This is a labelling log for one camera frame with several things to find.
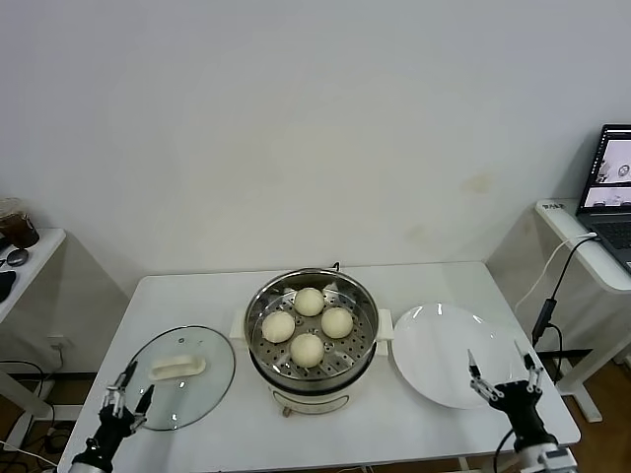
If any black cable with adapter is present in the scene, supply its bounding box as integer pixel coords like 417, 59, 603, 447
530, 236, 600, 386

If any plain white side desk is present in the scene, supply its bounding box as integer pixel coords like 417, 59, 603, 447
0, 227, 68, 425

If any glass pot lid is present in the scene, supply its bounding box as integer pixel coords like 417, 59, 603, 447
119, 323, 237, 431

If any steel perforated steamer basket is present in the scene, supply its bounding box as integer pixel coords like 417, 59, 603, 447
245, 267, 381, 390

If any open grey laptop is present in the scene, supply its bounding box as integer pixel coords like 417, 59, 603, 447
575, 122, 631, 275

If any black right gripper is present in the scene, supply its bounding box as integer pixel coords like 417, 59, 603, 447
465, 339, 545, 438

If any white steamed baozi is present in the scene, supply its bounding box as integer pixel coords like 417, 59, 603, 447
294, 287, 325, 317
319, 305, 355, 340
260, 310, 296, 344
289, 332, 325, 369

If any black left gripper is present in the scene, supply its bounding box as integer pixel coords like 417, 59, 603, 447
96, 361, 157, 447

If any white laptop cable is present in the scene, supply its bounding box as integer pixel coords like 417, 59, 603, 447
515, 233, 601, 312

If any white round plate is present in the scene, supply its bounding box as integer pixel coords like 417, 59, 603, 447
392, 304, 514, 410

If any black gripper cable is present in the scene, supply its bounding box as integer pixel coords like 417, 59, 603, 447
494, 428, 518, 473

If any cream electric steamer pot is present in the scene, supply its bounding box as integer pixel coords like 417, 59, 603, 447
229, 268, 395, 419

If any iced coffee plastic cup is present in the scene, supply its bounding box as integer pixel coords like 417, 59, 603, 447
0, 197, 40, 249

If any floor cable bundle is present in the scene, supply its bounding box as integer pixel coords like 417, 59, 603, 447
0, 358, 68, 467

